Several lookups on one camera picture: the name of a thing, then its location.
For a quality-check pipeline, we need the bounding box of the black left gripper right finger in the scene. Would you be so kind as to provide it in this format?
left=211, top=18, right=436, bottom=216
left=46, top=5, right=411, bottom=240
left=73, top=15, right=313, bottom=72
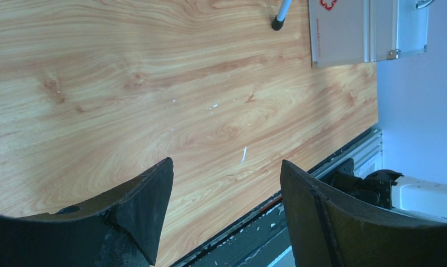
left=280, top=160, right=447, bottom=266

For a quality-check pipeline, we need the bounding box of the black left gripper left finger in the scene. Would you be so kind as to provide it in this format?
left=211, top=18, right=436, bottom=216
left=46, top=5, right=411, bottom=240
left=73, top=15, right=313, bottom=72
left=0, top=157, right=174, bottom=266

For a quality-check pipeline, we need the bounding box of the grey metal case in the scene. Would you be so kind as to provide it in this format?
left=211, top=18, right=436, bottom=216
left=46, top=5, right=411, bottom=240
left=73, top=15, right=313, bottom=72
left=308, top=0, right=433, bottom=68

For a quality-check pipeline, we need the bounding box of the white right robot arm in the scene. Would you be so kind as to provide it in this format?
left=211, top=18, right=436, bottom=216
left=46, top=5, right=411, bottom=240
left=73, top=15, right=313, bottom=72
left=324, top=170, right=447, bottom=223

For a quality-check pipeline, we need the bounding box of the blue music stand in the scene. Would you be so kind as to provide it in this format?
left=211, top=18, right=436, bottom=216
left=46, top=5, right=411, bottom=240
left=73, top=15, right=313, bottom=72
left=271, top=0, right=292, bottom=31

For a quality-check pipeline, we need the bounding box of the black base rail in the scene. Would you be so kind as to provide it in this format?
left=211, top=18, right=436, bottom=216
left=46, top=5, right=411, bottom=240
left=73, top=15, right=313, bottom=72
left=173, top=128, right=383, bottom=266

